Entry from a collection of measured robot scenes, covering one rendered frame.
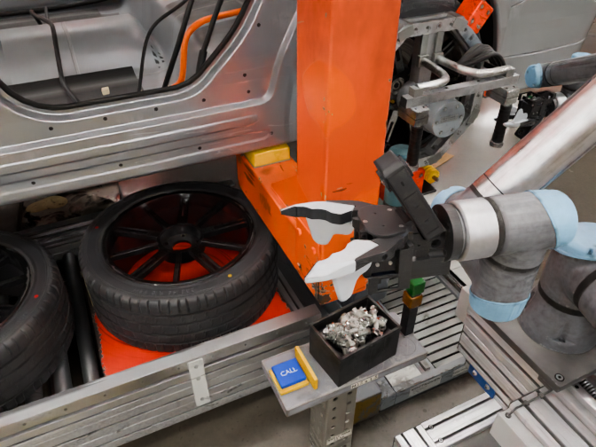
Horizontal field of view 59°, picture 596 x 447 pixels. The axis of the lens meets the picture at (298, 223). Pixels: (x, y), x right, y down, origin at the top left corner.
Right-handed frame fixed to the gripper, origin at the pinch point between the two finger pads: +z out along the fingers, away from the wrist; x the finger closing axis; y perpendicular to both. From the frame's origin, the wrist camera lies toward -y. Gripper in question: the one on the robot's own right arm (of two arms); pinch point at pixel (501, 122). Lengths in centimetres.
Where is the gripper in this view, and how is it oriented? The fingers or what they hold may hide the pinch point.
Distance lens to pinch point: 185.8
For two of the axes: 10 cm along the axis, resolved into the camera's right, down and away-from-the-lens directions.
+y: 0.0, -7.9, -6.1
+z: -9.0, 2.6, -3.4
